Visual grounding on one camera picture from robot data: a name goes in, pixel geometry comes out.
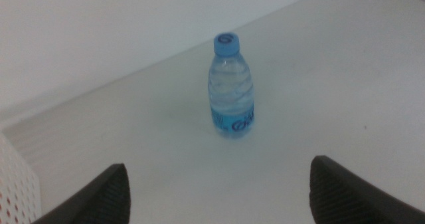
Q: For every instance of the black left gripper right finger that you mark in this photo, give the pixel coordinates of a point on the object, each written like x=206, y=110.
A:
x=338, y=197

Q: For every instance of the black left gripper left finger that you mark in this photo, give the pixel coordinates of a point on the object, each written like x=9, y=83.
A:
x=106, y=200

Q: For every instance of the clear water bottle blue cap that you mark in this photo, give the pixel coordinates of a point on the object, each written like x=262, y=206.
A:
x=230, y=94

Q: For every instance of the white perforated plastic basket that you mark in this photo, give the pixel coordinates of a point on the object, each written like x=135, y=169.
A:
x=20, y=171

